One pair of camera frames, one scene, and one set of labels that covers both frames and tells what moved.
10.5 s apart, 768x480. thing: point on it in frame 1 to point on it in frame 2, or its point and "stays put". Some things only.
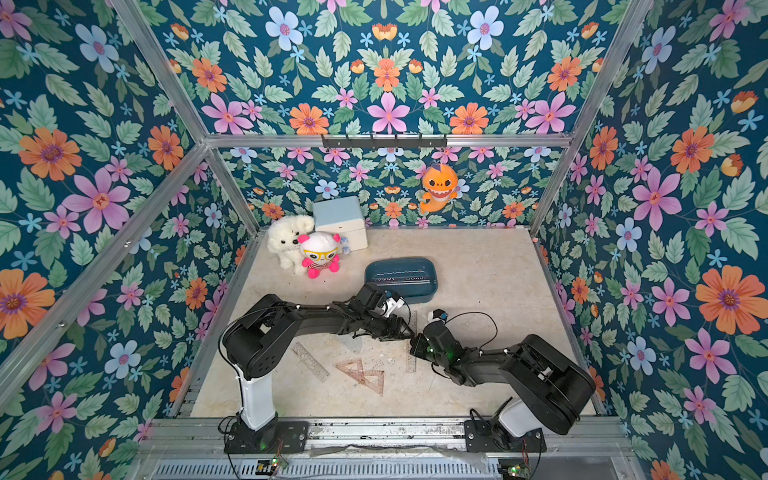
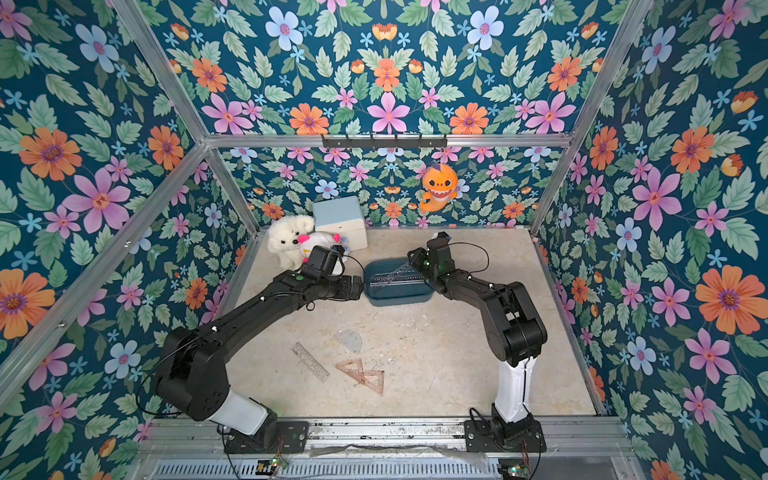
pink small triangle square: [379, 388] stays put
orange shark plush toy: [441, 183] stays put
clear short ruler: [311, 362] stays put
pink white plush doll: [320, 250] stays put
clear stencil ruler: [410, 358] to [404, 275]
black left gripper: [394, 334] to [345, 284]
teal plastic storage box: [414, 279] stays put
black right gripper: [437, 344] to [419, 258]
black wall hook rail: [385, 143] stays put
